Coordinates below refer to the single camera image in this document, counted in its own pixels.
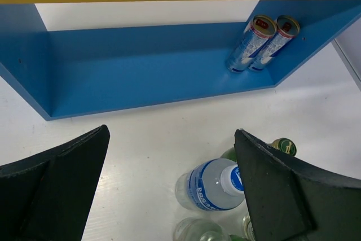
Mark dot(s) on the green bottle gold cap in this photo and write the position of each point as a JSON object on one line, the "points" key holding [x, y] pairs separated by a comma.
{"points": [[283, 144]]}

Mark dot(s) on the right energy drink can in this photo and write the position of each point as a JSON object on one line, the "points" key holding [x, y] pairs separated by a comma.
{"points": [[287, 29]]}

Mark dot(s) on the left energy drink can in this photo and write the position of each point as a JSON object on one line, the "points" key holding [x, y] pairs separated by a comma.
{"points": [[259, 30]]}

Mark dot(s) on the blue label water bottle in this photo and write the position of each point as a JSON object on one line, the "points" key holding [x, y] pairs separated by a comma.
{"points": [[215, 185]]}

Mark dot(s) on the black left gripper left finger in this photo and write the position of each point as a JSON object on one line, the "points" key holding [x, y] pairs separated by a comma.
{"points": [[48, 196]]}

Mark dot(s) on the clear glass bottle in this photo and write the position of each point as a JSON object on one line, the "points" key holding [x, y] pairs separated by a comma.
{"points": [[199, 229], [248, 228]]}

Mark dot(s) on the blue and yellow shelf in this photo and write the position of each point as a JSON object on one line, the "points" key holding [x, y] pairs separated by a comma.
{"points": [[69, 58]]}

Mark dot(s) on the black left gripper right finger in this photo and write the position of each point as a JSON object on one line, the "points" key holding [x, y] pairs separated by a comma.
{"points": [[290, 199]]}

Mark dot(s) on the energy drink can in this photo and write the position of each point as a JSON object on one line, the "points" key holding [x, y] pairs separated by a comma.
{"points": [[287, 29], [259, 30]]}

